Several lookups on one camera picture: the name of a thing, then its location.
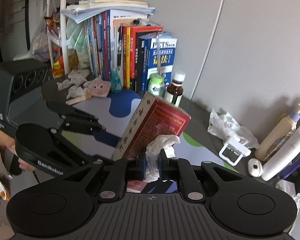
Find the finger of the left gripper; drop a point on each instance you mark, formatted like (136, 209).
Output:
(68, 112)
(92, 128)

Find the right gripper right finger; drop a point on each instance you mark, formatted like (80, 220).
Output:
(181, 171)

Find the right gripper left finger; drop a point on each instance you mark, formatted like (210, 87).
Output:
(123, 171)

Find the wipe tissue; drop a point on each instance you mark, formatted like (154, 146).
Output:
(161, 142)

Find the red medicine box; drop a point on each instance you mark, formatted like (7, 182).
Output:
(153, 117)

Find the left hand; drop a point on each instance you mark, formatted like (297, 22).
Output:
(7, 142)

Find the teal glass bottle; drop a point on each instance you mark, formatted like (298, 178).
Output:
(116, 86)

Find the crumpled white tissue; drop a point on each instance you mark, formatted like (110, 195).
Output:
(224, 126)

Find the white folding phone stand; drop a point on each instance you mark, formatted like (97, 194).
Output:
(239, 150)

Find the brown medicine bottle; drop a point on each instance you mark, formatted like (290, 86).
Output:
(174, 91)

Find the green gum bottle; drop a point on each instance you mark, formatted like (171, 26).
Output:
(156, 85)

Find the small white round device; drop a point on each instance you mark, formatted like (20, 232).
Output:
(255, 167)

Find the row of blue books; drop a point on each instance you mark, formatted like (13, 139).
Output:
(98, 31)

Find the black pen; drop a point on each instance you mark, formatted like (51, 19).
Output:
(119, 47)

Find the stack of paper booklets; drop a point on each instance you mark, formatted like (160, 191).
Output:
(89, 8)

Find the yellow book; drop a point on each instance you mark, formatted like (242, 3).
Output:
(128, 57)

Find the black book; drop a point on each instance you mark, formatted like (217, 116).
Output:
(139, 55)

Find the red book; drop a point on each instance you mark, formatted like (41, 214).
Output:
(133, 31)

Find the blue PETS book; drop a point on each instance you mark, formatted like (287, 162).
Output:
(167, 47)

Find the cream lotion pump bottle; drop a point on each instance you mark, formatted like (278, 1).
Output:
(279, 135)

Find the white ribbed bottle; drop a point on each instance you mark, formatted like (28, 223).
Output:
(282, 158)

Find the white storage rack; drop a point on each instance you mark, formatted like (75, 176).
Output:
(65, 22)

